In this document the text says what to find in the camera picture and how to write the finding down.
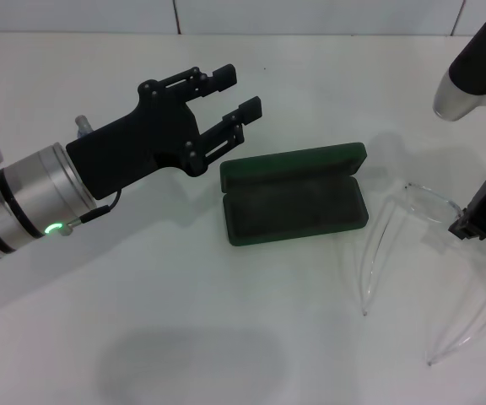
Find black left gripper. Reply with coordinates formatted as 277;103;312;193
64;62;265;201

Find green glasses case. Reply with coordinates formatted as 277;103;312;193
219;141;370;248

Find left gripper silver plug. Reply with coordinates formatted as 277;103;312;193
73;114;95;139

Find clear white glasses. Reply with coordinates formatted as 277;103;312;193
359;181;486;368

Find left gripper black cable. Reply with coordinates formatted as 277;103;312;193
59;189;124;238

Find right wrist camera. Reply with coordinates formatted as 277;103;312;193
432;13;486;123

